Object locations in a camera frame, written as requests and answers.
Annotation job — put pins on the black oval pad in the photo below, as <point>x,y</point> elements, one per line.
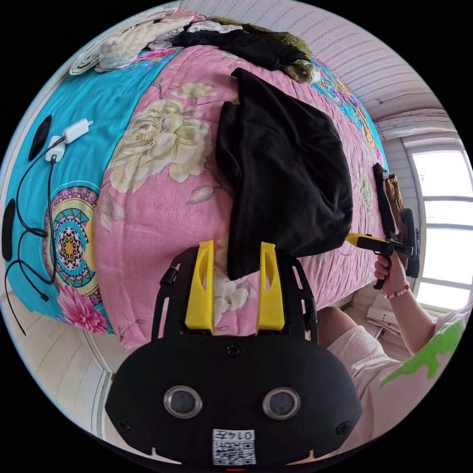
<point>39,136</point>
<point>8,229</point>

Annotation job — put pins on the bed with floral quilt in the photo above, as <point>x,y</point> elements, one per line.
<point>155,210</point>

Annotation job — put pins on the black long sleeve shirt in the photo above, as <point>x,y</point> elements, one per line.
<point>284,166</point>

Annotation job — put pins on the pile of clothes with fur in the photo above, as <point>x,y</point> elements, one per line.
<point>255,46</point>

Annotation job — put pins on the person's right forearm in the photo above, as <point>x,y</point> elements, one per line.
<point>415,321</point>

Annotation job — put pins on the white charger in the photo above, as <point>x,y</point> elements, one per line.
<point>55,150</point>
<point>75,130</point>

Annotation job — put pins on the person's body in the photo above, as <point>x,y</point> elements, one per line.
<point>388,388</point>

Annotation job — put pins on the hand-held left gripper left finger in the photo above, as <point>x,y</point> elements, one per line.
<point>199,292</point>

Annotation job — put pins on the cream knitted blanket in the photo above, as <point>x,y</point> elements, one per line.
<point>125,46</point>

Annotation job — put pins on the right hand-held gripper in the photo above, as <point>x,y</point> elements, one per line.
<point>382,247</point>

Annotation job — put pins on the black and brown clothes pile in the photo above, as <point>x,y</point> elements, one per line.
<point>384,199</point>

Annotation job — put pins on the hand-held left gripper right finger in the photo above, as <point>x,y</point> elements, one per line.
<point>269,299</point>

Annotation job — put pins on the person's right hand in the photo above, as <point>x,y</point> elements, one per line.
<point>393,277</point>

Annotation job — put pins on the window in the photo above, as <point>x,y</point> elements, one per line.
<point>443,221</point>

